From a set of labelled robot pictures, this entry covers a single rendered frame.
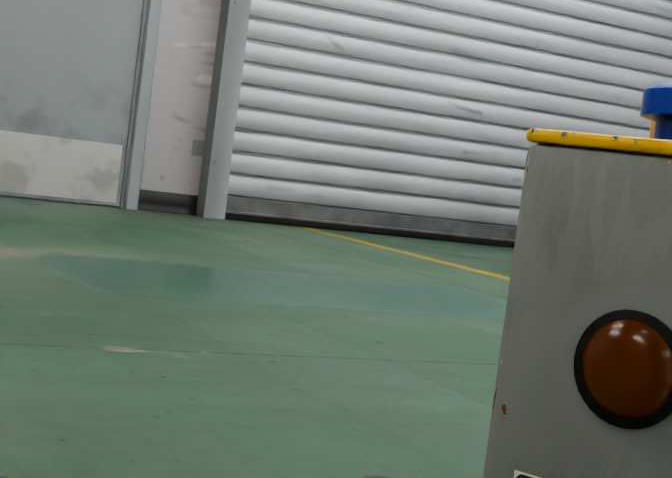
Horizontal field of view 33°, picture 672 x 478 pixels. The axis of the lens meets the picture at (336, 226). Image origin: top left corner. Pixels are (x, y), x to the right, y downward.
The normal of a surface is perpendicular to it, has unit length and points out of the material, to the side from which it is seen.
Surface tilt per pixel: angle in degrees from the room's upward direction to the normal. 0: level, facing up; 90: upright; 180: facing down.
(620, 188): 90
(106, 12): 90
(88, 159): 90
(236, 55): 90
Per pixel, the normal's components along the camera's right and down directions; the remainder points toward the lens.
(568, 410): -0.62, -0.04
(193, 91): 0.44, 0.11
